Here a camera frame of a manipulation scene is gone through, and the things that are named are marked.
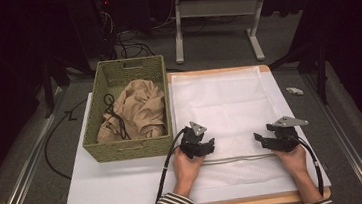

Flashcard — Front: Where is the beige garment with black drawstring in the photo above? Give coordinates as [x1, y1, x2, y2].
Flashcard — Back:
[91, 77, 170, 145]

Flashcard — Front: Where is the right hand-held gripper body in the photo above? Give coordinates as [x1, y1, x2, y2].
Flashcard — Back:
[260, 113, 312, 155]

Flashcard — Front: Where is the green woven basket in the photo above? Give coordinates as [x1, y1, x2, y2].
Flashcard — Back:
[74, 54, 176, 166]

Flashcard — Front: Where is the black metal stand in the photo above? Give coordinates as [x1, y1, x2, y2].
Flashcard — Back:
[37, 55, 75, 120]
[265, 38, 334, 111]

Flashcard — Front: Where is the person's right hand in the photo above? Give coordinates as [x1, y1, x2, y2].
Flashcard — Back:
[271, 143, 311, 180]

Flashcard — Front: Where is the white metal desk frame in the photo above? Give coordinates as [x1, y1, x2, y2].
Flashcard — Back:
[169, 0, 318, 70]

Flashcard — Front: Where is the small white floor object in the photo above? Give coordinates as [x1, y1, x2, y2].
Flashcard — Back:
[285, 85, 305, 98]

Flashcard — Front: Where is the bundle of black floor cables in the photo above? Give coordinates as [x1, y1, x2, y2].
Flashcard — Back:
[112, 26, 157, 61]

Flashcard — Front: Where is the metal floor rail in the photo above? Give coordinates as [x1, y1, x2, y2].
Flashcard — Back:
[301, 67, 362, 204]
[0, 86, 79, 204]

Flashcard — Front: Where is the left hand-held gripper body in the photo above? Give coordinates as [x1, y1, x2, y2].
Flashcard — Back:
[177, 120, 210, 160]

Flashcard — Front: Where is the person's left hand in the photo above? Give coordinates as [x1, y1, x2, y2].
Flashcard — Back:
[170, 144, 209, 192]

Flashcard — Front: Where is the white mesh laundry bag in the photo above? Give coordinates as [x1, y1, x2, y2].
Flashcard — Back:
[167, 62, 306, 193]

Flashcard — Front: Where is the long black floor cable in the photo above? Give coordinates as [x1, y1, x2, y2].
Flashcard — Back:
[38, 97, 96, 182]

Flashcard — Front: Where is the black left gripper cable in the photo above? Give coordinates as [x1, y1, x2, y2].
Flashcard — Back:
[143, 126, 196, 204]

